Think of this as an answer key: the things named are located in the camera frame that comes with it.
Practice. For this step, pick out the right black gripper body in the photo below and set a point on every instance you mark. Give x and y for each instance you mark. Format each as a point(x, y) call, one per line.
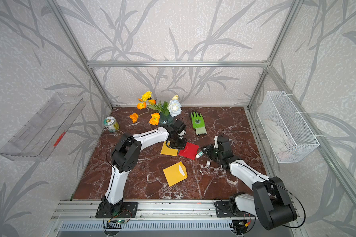
point(214, 153)

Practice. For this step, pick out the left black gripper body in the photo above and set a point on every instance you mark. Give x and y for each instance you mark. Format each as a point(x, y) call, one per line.
point(178, 143)

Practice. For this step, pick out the red envelope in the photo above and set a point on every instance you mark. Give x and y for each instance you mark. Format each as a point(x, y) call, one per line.
point(190, 151)

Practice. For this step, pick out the green white glue stick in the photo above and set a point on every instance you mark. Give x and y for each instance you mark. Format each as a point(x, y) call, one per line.
point(198, 155)

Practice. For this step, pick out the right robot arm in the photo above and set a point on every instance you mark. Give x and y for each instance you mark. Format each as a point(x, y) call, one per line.
point(270, 201)

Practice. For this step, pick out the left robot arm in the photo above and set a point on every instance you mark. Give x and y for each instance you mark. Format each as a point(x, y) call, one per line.
point(126, 153)

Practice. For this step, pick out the yellow envelope near vase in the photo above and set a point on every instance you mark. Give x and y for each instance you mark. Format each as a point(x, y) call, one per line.
point(168, 151)

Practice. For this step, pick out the yellow envelope front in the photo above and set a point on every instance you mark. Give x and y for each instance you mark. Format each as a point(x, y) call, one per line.
point(175, 173)

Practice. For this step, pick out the blue glass vase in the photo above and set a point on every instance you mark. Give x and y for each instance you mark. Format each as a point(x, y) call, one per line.
point(165, 119)

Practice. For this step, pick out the green work glove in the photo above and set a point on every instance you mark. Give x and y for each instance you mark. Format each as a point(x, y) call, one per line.
point(198, 123)

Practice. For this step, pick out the artificial flower bouquet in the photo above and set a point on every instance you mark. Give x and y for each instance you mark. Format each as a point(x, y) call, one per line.
point(173, 107)

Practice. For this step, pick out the white cloth in basket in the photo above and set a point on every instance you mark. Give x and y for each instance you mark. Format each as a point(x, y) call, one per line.
point(280, 142)

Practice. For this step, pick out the small tin can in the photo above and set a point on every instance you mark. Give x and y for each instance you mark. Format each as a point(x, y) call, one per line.
point(111, 124)

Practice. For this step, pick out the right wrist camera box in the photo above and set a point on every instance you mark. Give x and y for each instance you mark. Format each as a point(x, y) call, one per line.
point(216, 142)

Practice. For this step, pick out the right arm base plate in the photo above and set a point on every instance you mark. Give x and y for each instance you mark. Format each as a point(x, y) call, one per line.
point(229, 209)

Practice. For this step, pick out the white wire basket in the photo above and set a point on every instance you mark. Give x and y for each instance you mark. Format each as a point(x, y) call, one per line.
point(278, 107)

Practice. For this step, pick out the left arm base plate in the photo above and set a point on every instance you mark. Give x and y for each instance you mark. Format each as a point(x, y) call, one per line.
point(123, 210)

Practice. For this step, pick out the aluminium front rail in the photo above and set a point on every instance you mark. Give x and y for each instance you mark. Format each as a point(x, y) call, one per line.
point(147, 209)

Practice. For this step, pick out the clear plastic wall shelf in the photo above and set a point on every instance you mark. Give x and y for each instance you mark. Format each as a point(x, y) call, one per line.
point(38, 138)

